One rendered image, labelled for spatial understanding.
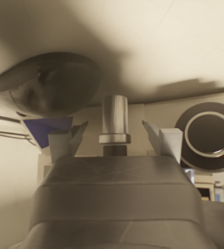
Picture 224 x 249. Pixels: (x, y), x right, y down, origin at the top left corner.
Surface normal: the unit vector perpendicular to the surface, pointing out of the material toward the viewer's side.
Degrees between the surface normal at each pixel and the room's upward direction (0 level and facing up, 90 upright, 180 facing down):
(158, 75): 0
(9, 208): 90
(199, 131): 90
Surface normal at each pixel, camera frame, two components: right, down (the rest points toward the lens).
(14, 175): 0.87, -0.09
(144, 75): 0.01, 0.99
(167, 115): -0.49, -0.13
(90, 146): -0.34, 0.55
